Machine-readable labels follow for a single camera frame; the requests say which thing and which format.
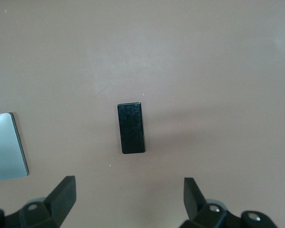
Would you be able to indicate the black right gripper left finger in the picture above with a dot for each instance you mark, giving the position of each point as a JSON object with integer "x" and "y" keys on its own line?
{"x": 61, "y": 199}

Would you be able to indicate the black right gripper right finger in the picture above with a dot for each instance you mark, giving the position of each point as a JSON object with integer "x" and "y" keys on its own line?
{"x": 194, "y": 199}

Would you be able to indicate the black smartphone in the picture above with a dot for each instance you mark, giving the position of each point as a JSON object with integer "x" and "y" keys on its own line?
{"x": 131, "y": 128}

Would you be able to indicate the silver closed laptop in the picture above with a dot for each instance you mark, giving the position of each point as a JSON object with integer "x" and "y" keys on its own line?
{"x": 4, "y": 147}

